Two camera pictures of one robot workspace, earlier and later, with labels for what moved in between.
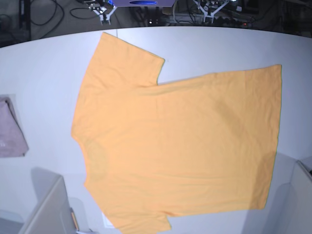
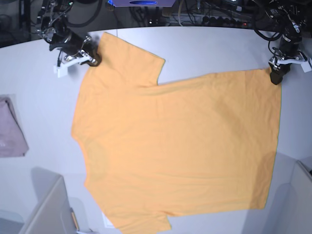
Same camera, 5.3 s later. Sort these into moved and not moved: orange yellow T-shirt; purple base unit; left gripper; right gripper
Moved: left gripper; right gripper
Not moved: purple base unit; orange yellow T-shirt
